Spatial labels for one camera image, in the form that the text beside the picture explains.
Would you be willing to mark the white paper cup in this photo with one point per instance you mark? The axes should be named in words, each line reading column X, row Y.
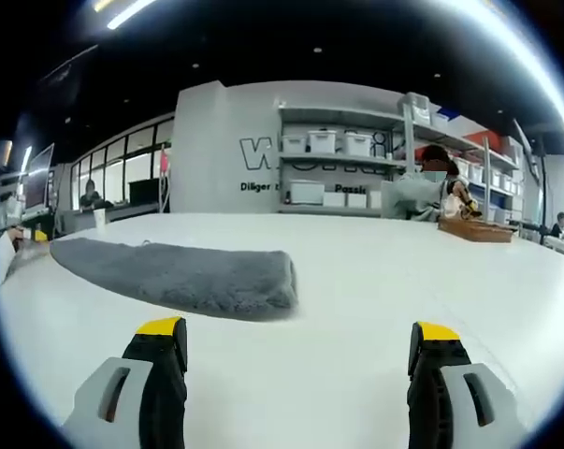
column 99, row 219

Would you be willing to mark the small white box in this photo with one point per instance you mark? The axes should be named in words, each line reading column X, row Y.
column 357, row 200
column 335, row 199

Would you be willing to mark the monitor screen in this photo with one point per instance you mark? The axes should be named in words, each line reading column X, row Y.
column 37, row 182

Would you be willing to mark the large white storage bin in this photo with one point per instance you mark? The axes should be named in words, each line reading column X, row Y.
column 308, row 192

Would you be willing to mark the wooden tray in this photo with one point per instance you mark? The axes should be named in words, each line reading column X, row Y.
column 475, row 230

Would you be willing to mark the ceiling light strip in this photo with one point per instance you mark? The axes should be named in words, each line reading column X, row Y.
column 122, row 14

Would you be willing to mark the black counter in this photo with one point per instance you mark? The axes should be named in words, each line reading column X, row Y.
column 136, row 206

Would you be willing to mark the black tripod stand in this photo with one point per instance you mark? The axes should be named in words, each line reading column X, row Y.
column 539, row 187

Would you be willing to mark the grey towel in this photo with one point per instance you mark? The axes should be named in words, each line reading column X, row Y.
column 178, row 271

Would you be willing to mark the pink sign on stand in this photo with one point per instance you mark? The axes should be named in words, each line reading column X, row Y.
column 163, row 163

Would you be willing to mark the row of small white bins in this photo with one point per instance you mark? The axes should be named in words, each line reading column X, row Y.
column 494, row 180

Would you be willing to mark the grey metal shelving unit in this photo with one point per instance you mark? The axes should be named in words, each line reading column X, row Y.
column 394, row 140

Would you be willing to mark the translucent lidded storage bin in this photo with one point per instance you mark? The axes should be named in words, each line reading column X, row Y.
column 418, row 104

